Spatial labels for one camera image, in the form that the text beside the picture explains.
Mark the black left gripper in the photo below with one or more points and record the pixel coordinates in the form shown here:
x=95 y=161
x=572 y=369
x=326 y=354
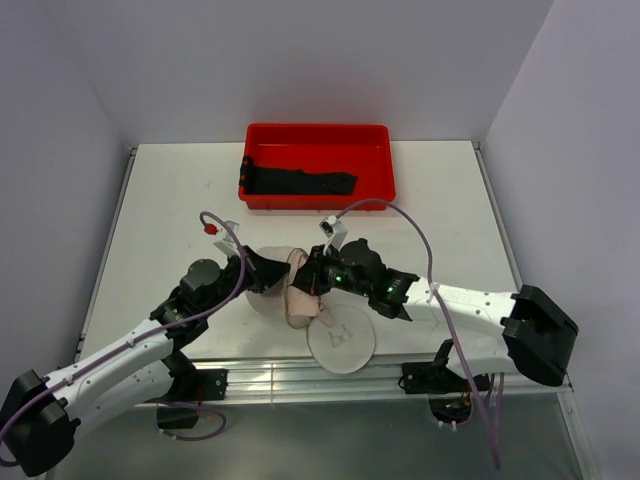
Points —
x=263 y=273

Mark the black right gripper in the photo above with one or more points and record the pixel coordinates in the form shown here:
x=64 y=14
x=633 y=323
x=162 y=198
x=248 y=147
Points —
x=311 y=278

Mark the pale pink bra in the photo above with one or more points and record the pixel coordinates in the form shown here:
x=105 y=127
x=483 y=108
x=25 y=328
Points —
x=302 y=309

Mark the white mesh laundry bag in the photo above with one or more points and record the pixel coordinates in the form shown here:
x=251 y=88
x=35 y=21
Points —
x=343 y=349

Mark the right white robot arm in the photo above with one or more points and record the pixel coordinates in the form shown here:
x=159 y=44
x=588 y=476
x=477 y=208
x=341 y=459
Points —
x=524 y=332

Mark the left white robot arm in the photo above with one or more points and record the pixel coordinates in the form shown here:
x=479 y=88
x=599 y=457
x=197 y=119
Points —
x=42 y=416

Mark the black garment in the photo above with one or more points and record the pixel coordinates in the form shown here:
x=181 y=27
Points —
x=257 y=180

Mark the red plastic tray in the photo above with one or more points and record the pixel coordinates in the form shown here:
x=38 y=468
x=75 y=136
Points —
x=363 y=150

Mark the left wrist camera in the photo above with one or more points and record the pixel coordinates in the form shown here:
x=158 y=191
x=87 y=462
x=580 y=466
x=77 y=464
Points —
x=223 y=236

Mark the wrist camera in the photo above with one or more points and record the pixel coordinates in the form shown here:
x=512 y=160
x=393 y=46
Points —
x=335 y=231
x=223 y=236

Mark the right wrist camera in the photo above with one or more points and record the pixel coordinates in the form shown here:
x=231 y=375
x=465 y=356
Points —
x=335 y=231

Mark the aluminium rail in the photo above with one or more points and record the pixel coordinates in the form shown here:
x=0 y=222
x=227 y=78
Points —
x=300 y=375

